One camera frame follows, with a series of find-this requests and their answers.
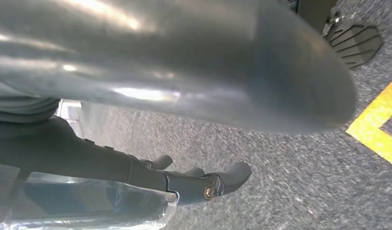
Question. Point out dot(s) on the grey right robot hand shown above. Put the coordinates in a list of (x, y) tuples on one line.
[(183, 57)]

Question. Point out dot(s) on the black robot foot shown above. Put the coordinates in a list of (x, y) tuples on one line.
[(358, 44)]

